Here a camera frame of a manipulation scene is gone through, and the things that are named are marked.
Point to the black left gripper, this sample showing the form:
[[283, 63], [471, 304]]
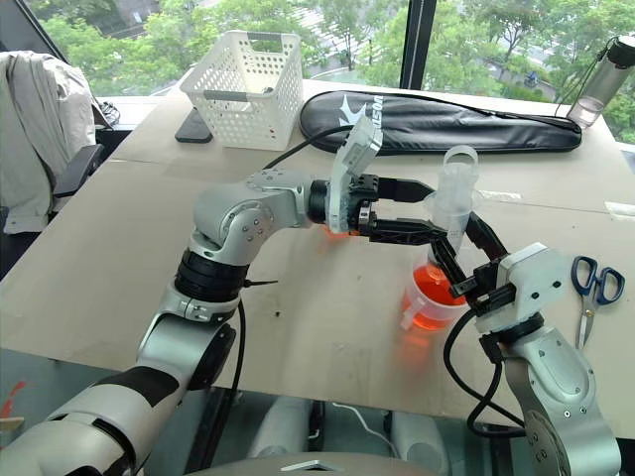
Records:
[[364, 191]]

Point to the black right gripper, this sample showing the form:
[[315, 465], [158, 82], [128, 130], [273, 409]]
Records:
[[488, 290]]

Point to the clear plastic measuring cup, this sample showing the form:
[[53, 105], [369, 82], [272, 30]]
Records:
[[454, 198]]

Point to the clear cup with red liquid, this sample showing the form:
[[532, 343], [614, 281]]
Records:
[[430, 308]]

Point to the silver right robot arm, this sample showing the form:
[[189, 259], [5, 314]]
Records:
[[560, 377]]

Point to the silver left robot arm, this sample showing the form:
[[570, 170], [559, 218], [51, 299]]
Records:
[[233, 218]]

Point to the clear tape strip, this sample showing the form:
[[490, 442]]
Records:
[[620, 208], [498, 195]]

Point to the black racket bag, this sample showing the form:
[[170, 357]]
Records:
[[446, 124]]

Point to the white perforated plastic basket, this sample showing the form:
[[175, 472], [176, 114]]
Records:
[[238, 114]]

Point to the white rounded robot leg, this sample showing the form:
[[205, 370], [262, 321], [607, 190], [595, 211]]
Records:
[[421, 441], [283, 426]]

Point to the clear water bottle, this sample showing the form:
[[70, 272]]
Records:
[[600, 79]]

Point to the black smartphone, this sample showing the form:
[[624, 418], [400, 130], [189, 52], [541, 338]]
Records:
[[191, 130]]

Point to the black office chair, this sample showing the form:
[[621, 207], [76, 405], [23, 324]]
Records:
[[79, 168]]

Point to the grey jacket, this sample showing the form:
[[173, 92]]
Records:
[[35, 139]]

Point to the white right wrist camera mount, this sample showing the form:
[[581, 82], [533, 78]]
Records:
[[538, 277]]

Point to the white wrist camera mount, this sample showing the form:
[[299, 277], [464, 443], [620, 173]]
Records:
[[538, 277], [354, 149]]

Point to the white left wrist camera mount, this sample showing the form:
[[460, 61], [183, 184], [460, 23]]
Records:
[[354, 149]]

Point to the black window frame post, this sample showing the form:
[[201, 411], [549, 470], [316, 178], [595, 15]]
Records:
[[418, 42]]

